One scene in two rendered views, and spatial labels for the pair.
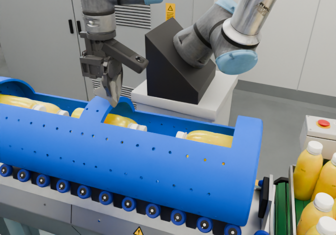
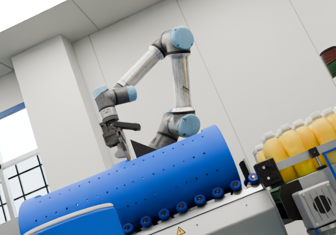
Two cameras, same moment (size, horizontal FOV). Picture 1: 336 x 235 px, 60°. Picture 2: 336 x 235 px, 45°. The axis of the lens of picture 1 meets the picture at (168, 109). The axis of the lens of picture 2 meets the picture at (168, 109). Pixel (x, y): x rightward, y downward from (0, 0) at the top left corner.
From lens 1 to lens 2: 1.31 m
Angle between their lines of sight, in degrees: 50
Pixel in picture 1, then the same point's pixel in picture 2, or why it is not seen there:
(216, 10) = (165, 116)
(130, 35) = not seen: outside the picture
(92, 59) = (110, 131)
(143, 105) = not seen: hidden behind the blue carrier
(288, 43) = not seen: hidden behind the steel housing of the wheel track
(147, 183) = (168, 170)
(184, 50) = (157, 145)
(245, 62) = (193, 122)
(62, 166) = (109, 198)
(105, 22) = (113, 109)
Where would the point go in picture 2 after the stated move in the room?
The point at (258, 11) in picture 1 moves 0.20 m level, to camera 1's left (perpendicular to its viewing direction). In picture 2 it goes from (184, 91) to (145, 102)
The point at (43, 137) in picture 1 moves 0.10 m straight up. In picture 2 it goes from (91, 187) to (83, 163)
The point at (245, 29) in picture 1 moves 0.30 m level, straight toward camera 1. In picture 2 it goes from (183, 103) to (182, 82)
